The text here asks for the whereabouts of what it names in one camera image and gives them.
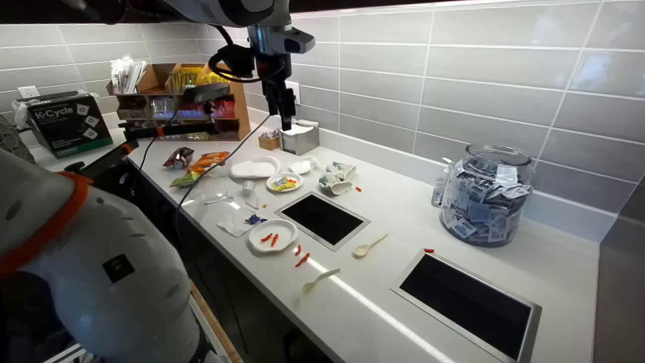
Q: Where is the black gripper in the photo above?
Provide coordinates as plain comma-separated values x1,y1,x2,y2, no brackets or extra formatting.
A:
257,53,298,131

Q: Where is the cream plastic spoon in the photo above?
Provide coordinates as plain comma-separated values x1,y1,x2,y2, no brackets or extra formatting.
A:
350,232,392,259

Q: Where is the silver napkin box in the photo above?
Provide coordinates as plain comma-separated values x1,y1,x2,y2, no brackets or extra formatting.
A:
281,118,322,156

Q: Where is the small brown box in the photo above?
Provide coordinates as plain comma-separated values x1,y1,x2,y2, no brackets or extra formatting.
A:
259,131,284,151

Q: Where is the small white tray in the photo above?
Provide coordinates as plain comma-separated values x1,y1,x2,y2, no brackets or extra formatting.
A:
289,156,315,178

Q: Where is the white oval plate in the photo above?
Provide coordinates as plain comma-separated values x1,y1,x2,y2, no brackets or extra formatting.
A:
228,156,282,182

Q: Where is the small plate with yellow food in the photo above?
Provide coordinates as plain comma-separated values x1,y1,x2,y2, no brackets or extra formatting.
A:
264,171,305,196

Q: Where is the crushed patterned paper cup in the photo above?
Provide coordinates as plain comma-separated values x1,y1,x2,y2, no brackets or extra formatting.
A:
327,158,358,183
316,173,353,197

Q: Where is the wooden organizer shelf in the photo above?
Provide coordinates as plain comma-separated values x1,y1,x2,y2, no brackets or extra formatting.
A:
108,60,252,142

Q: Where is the orange snack bag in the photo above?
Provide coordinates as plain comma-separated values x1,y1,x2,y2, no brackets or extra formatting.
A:
170,149,231,189

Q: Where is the black sink basin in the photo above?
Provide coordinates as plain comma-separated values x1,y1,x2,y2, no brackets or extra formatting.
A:
277,189,370,252

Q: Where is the clear plastic bag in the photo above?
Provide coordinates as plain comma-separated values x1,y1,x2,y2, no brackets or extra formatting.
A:
191,192,268,238

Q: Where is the white round plate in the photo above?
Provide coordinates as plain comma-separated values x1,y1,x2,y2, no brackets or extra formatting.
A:
245,218,301,255

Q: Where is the dark snack bag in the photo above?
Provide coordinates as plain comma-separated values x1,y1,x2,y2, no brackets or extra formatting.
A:
164,144,197,171

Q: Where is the cream plastic fork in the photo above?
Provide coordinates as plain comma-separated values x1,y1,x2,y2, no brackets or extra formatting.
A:
301,266,342,295

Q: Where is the small clear pump bottle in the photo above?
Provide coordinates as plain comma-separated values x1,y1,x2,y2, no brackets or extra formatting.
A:
430,156,453,209

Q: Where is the white plastic bag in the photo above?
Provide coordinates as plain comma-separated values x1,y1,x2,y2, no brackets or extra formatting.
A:
108,55,148,96

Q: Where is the black flat device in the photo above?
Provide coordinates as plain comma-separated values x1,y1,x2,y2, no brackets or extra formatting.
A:
62,139,141,197

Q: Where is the glass jar of blue packets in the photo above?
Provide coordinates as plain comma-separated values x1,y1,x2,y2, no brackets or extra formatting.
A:
437,140,537,248

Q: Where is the wooden board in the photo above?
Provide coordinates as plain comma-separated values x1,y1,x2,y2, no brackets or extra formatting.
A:
185,279,245,363

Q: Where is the black cardboard box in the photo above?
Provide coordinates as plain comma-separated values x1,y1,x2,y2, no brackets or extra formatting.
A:
26,91,114,158

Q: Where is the thin black cable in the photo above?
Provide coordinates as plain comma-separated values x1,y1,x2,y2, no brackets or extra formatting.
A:
171,110,274,218

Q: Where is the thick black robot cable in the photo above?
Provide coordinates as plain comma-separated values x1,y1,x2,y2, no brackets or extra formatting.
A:
207,26,263,84

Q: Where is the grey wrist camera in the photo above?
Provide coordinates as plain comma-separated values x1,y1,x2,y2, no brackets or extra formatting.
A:
247,23,316,56

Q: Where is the white wall outlet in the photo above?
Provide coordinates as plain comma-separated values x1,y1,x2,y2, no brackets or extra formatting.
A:
16,83,43,101

